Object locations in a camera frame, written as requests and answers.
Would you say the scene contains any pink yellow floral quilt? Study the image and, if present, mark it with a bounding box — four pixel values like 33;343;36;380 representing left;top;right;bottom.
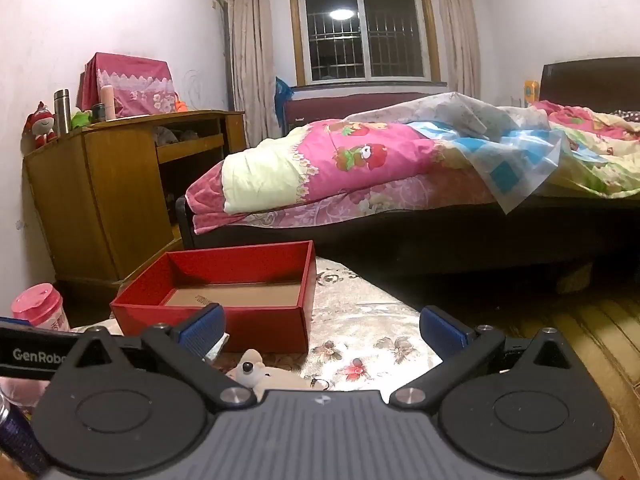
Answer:
529;100;640;199

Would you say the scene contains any floral tablecloth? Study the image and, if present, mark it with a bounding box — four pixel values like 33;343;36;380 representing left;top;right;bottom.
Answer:
70;257;442;397

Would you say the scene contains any pink lace cloth cover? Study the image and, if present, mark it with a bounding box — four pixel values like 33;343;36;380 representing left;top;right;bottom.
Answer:
81;52;179;119

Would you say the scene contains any white green trimmed cloth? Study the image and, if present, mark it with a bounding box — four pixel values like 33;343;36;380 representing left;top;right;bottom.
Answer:
204;332;231;362

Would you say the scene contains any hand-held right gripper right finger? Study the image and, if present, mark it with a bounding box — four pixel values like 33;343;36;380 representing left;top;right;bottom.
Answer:
390;305;583;408

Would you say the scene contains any pink bottle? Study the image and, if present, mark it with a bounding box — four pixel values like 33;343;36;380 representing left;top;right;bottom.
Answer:
100;85;117;122

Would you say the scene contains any red cardboard box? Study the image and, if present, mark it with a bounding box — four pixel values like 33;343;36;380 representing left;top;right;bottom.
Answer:
110;241;317;355

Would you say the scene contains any pink strawberry print quilt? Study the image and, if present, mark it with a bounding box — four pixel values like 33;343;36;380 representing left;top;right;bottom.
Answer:
221;106;503;215

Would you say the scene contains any pink lid plastic cup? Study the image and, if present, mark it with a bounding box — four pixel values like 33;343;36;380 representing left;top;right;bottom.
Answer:
12;283;71;333

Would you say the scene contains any dark dotted cloth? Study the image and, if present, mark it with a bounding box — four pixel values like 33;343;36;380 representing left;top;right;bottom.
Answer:
606;108;640;134

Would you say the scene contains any beige curtain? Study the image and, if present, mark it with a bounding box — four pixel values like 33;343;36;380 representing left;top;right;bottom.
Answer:
226;0;282;152
434;0;482;97

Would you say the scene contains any beige plush toy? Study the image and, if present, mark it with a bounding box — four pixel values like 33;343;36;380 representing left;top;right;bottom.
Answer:
225;350;312;392

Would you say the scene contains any steel thermos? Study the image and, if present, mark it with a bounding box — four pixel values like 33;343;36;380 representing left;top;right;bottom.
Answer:
53;89;71;136

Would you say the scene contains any wooden cabinet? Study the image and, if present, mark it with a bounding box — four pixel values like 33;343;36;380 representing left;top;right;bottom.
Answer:
22;110;246;313

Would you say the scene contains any wood framed window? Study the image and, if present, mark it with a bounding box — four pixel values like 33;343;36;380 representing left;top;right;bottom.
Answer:
288;0;442;87

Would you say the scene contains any blue checked light sheet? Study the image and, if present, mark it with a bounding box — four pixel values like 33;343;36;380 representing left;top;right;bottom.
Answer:
397;92;564;214

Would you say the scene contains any blue bag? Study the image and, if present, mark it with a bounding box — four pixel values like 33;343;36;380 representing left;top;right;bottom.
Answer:
274;77;294;137

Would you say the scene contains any dark wooden bed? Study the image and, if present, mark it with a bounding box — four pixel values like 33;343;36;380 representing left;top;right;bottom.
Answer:
175;56;640;283

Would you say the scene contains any red doll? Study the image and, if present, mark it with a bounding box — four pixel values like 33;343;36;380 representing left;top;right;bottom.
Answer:
22;101;59;150

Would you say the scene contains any maroon bench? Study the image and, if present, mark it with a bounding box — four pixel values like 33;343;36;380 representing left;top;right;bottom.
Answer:
283;91;453;139

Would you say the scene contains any magenta fleece blanket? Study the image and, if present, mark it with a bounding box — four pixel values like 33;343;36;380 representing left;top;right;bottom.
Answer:
185;164;251;236

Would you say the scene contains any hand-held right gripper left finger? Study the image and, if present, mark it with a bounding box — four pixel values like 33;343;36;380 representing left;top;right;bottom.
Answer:
60;304;256;408

